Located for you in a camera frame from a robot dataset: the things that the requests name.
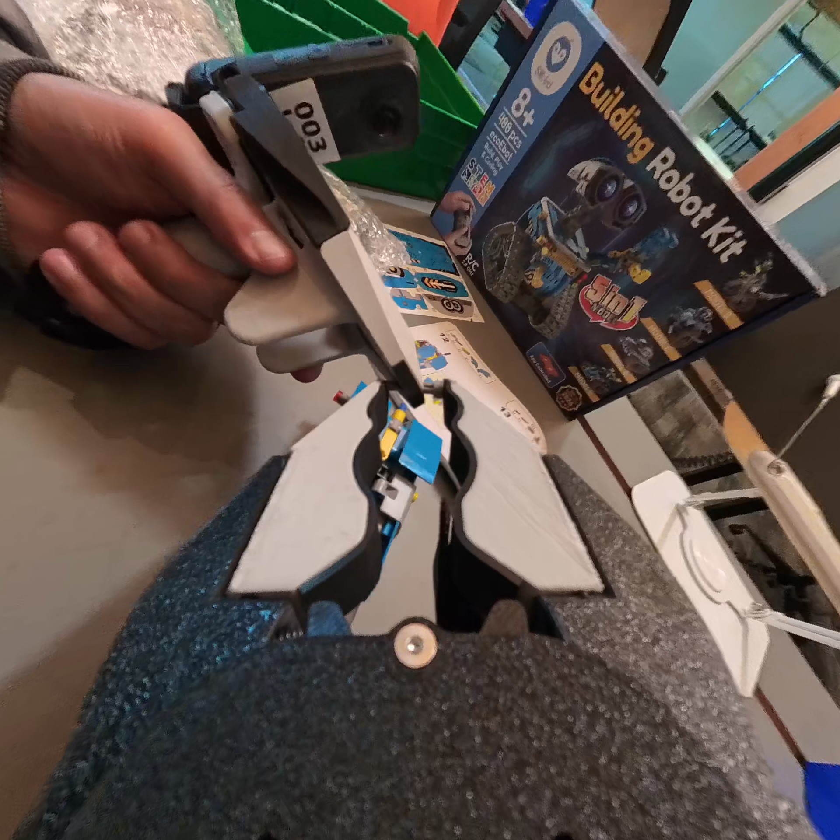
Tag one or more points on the partly built blue toy robot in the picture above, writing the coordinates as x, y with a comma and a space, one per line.
413, 453

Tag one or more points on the person's left hand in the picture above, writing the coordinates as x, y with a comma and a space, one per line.
98, 184

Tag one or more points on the instruction booklet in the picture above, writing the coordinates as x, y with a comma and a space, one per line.
479, 374

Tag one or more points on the dark brown board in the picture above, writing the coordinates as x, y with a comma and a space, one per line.
787, 367

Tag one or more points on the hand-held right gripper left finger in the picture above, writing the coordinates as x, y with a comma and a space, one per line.
308, 518

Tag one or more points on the grey desk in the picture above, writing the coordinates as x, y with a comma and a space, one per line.
98, 459

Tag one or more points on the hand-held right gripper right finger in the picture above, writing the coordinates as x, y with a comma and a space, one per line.
525, 518

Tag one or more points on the blue sticker sheet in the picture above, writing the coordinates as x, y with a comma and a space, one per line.
433, 275

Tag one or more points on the dark blue kit box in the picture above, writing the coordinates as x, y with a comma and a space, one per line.
623, 216

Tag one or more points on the person's left forearm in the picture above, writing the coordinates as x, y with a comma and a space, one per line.
26, 46

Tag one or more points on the crumpled clear plastic bag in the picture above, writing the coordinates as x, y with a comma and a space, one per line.
131, 33

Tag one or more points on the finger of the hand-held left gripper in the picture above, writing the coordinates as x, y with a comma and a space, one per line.
374, 295

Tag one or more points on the green plastic bin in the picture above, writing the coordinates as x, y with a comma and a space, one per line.
446, 118

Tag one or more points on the blue plastic bin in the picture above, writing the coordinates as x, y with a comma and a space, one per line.
823, 797

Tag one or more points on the red plastic bin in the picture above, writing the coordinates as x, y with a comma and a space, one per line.
426, 16

